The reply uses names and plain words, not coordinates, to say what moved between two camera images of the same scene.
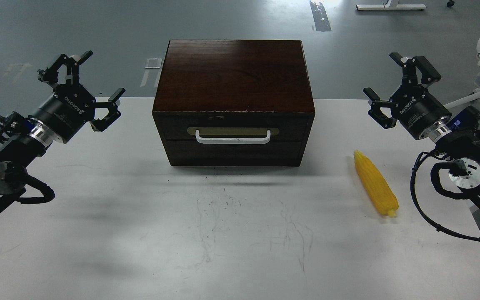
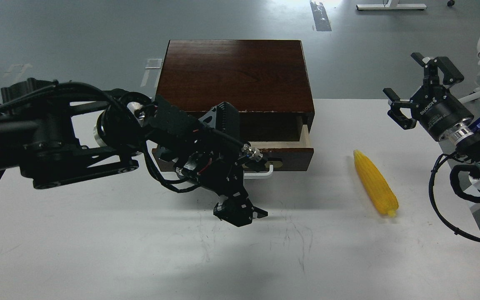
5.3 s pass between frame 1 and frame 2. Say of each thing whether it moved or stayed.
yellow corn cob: stayed
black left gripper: moved
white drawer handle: moved
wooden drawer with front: moved
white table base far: stayed
